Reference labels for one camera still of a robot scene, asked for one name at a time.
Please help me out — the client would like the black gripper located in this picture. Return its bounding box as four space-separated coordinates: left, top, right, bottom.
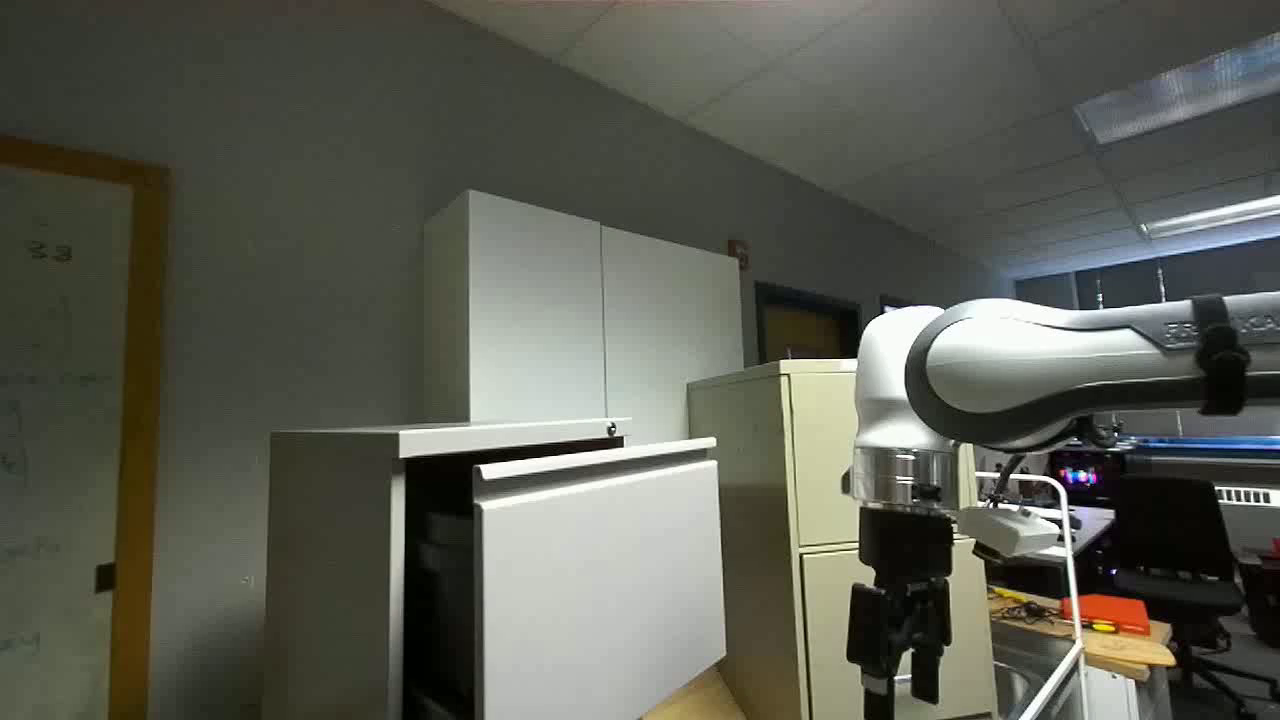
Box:
844 501 960 720

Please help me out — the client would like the wooden workbench top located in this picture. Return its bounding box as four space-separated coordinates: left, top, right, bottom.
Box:
987 586 1180 672

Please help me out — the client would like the white open drawer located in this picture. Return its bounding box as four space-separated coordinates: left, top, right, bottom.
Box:
405 433 731 720

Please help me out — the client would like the white drawer cabinet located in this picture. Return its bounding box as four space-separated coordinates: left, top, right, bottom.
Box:
260 416 630 720

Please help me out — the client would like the beige metal filing cabinet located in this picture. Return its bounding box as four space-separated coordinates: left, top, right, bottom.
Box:
685 357 998 720

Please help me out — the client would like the orange box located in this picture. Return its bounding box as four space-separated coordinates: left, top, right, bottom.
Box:
1060 590 1155 638

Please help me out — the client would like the lit computer monitor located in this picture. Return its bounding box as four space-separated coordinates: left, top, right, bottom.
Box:
1048 446 1120 501

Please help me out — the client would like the black office chair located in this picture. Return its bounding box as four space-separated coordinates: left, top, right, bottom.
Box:
1109 471 1280 713

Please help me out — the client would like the ceiling light strip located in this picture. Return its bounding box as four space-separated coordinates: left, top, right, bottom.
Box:
1134 192 1280 243

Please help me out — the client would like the ceiling light panel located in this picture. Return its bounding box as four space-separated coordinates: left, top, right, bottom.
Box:
1073 31 1280 149

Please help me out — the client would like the wood framed whiteboard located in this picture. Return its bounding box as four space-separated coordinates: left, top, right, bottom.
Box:
0 132 170 720

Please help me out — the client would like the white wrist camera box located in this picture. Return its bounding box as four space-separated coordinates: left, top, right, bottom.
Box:
957 501 1064 559

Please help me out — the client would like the white metal tube frame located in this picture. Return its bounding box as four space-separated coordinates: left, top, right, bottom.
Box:
971 469 1088 720

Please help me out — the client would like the white tall wall cabinet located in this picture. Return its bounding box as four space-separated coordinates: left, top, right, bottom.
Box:
420 186 747 446

